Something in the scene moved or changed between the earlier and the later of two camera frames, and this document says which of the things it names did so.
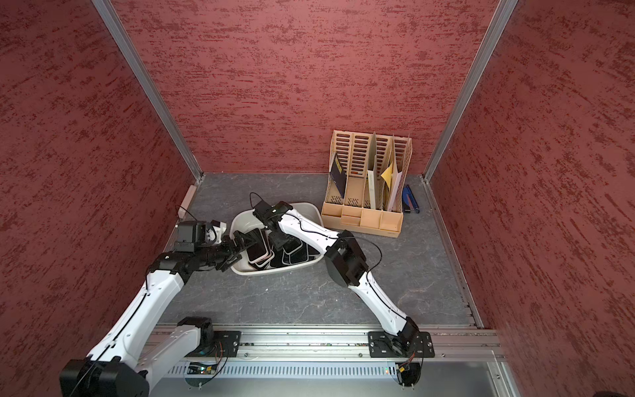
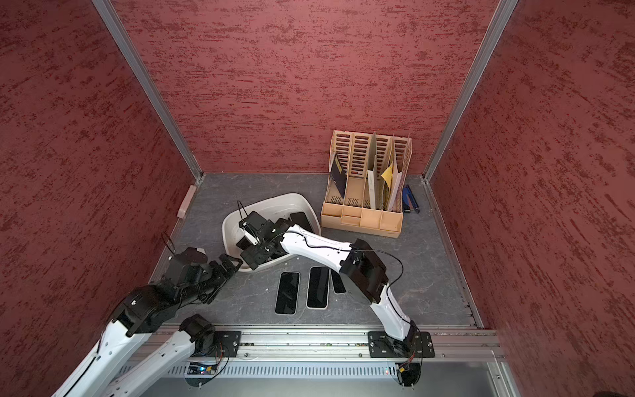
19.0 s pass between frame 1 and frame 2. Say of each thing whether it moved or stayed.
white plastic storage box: moved
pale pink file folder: stayed
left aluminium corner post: stayed
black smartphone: moved
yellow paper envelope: stayed
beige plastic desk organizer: stayed
